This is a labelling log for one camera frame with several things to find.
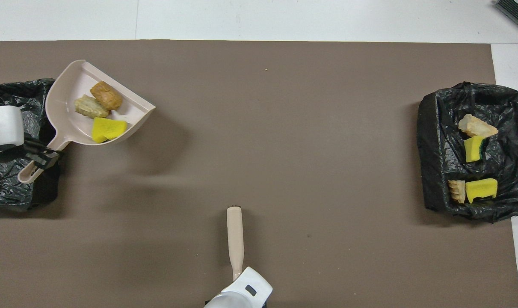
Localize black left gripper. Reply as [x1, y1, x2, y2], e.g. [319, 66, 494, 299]
[0, 139, 63, 171]

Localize beige plastic dustpan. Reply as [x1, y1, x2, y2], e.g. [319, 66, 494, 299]
[18, 59, 157, 184]

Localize small pale foam chunk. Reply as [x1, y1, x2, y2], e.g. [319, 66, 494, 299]
[74, 95, 110, 119]

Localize yellow sponge wedge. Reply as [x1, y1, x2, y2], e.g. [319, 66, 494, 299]
[91, 117, 128, 144]

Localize beige brush black bristles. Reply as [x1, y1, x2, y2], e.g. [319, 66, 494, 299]
[226, 206, 245, 281]

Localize small toasted bread piece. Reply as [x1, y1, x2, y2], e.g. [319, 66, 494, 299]
[447, 180, 467, 204]

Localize yellow sponge piece green layer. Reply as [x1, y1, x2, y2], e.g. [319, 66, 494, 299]
[463, 135, 487, 163]

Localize large pale foam chunk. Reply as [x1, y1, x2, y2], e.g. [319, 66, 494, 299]
[458, 113, 499, 138]

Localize boot shaped yellow sponge piece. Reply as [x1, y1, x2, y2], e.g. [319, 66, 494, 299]
[465, 178, 498, 204]

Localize black bag bin showing pink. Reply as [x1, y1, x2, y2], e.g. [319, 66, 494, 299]
[0, 78, 63, 211]

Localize black bag lined bin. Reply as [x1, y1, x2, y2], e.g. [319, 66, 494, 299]
[416, 81, 518, 224]

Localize brown paper table mat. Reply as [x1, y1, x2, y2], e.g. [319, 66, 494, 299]
[0, 40, 518, 308]

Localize dark ribbed panel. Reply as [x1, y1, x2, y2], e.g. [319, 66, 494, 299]
[494, 0, 518, 37]

